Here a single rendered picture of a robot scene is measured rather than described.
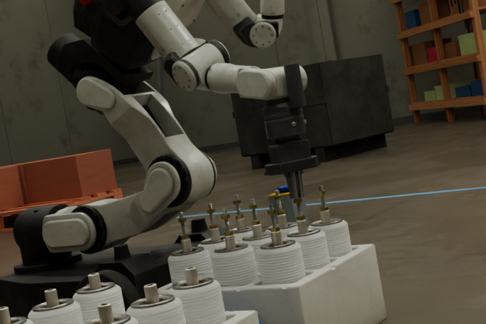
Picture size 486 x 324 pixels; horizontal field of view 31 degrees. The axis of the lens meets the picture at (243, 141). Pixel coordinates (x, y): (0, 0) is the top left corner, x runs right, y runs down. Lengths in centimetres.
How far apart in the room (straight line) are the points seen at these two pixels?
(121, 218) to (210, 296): 99
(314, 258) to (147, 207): 62
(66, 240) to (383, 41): 960
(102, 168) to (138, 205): 394
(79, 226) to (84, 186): 364
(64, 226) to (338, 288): 98
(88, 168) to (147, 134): 386
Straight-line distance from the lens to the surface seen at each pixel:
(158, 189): 237
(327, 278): 191
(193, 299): 158
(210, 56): 213
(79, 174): 621
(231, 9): 261
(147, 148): 244
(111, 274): 230
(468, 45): 963
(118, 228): 256
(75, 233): 261
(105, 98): 247
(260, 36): 260
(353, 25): 1214
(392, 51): 1191
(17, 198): 652
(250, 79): 195
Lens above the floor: 55
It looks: 2 degrees down
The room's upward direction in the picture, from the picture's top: 10 degrees counter-clockwise
